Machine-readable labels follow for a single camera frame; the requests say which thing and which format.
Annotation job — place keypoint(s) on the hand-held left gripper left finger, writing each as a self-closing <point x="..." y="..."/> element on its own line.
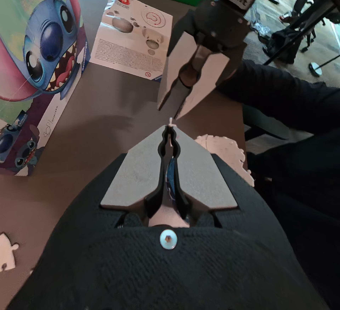
<point x="135" y="177"/>

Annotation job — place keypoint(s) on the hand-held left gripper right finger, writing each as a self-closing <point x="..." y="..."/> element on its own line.
<point x="201" y="179"/>

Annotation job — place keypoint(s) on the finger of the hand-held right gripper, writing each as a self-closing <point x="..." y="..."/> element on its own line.
<point x="209" y="76"/>
<point x="178" y="57"/>

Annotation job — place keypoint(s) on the partly built puzzle ball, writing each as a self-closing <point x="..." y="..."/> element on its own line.
<point x="225" y="150"/>

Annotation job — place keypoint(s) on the puzzle pieces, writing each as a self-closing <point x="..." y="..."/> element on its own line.
<point x="6" y="251"/>

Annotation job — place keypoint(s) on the person's right forearm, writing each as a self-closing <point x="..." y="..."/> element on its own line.
<point x="279" y="94"/>

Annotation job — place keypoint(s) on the printed puzzle box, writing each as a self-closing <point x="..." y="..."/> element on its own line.
<point x="39" y="49"/>

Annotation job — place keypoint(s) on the person's right hand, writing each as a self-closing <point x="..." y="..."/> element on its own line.
<point x="190" y="74"/>

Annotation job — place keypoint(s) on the crumpled clear plastic wrap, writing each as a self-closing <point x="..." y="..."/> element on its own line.
<point x="261" y="29"/>

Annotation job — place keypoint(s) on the white instruction leaflet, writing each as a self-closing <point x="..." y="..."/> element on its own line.
<point x="127" y="47"/>

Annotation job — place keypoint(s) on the black bag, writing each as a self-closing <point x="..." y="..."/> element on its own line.
<point x="286" y="44"/>

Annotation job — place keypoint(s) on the grey chair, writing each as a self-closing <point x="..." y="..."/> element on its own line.
<point x="265" y="124"/>

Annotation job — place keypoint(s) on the black sign stand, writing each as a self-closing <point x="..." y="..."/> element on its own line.
<point x="313" y="17"/>

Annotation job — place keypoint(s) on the silver round stand base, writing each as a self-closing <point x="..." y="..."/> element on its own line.
<point x="315" y="68"/>

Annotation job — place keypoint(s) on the person's dark clothed body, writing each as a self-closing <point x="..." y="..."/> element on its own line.
<point x="305" y="209"/>

